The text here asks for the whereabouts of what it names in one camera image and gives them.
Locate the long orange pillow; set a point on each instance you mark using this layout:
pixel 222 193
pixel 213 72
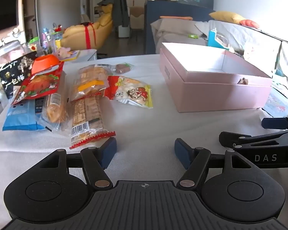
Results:
pixel 175 18

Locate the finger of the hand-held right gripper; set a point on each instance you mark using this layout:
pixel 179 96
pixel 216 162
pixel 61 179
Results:
pixel 230 139
pixel 273 123

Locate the small green packet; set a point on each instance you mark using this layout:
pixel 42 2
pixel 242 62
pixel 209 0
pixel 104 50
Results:
pixel 193 36

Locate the red roast chicken packet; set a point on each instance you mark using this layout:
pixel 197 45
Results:
pixel 40 83

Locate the pink plush toy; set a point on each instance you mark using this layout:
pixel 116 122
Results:
pixel 63 52

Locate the printed pastel cloth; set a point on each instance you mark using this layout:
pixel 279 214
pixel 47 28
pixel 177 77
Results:
pixel 278 103

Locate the white yellow cartoon candy packet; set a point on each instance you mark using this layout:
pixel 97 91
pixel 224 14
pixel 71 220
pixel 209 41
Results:
pixel 134 93

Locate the blue snack packet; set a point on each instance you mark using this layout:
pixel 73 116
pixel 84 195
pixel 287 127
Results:
pixel 19 115

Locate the blue tissue holder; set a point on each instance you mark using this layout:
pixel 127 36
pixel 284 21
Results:
pixel 213 40

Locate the blue cabinet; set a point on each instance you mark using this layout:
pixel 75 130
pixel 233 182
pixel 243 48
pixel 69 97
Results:
pixel 172 9

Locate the long cracker packet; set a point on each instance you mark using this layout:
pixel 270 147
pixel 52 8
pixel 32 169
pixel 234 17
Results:
pixel 88 115

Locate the yellow label cracker packet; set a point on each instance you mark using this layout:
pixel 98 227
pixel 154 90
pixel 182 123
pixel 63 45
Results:
pixel 91 76

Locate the red ribbon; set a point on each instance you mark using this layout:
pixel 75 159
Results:
pixel 86 36

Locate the white side table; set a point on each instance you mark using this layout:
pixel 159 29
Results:
pixel 88 55

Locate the brown chocolate bar packet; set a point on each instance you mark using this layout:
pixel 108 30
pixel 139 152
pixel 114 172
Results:
pixel 121 68

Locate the orange red pillow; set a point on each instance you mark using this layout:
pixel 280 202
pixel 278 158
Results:
pixel 249 23

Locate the beige chair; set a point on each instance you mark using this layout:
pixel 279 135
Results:
pixel 136 16

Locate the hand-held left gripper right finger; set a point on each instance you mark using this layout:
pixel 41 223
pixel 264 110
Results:
pixel 182 154

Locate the yellow book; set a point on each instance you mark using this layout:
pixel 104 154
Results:
pixel 74 55

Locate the yellow pillow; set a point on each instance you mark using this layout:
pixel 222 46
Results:
pixel 228 17

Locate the clear bread packet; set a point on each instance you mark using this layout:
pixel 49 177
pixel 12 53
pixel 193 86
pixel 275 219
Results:
pixel 55 110

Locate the wall shelf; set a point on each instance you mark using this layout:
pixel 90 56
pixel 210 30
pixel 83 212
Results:
pixel 30 9

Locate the yellow sofa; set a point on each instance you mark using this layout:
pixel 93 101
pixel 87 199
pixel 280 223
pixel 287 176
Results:
pixel 74 36

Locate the grey covered sofa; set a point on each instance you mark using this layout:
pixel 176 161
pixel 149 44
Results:
pixel 242 36

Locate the colourful toy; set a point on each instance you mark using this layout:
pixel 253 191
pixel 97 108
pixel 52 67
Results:
pixel 56 30

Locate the orange pumpkin bucket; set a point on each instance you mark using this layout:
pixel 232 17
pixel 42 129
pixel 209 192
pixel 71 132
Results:
pixel 45 62

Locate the small white box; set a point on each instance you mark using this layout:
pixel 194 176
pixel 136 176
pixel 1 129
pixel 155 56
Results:
pixel 123 32

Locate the pink cardboard box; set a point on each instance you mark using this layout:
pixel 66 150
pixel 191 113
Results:
pixel 206 93

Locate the black plum packet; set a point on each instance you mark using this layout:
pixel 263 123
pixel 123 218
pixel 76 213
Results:
pixel 12 76

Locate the dark hanging coat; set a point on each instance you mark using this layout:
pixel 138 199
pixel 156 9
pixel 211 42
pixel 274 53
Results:
pixel 118 9

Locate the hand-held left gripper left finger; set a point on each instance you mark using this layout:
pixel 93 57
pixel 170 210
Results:
pixel 109 152

